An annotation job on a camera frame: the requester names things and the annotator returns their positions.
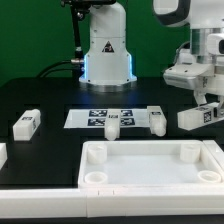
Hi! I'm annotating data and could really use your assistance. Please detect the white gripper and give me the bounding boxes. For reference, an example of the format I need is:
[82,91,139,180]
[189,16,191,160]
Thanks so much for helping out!
[163,49,224,117]

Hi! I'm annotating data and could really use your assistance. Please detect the white desk top tray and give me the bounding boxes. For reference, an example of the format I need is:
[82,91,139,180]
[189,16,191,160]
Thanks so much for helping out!
[78,140,224,188]

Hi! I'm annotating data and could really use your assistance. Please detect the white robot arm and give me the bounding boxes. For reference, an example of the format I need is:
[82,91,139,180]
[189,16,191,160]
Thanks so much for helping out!
[80,0,224,117]

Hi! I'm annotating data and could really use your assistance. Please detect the white marker sheet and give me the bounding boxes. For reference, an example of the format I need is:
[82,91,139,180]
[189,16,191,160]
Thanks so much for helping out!
[64,109,149,129]

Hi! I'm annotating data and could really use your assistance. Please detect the white left barrier block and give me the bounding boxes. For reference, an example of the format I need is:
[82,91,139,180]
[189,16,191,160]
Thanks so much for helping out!
[0,143,7,170]

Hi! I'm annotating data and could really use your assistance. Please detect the black cables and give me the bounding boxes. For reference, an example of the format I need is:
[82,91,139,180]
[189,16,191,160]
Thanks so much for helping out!
[36,59,84,78]

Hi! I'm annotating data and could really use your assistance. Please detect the white front barrier rail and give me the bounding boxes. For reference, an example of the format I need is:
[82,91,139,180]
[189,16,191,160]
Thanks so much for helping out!
[0,185,224,219]

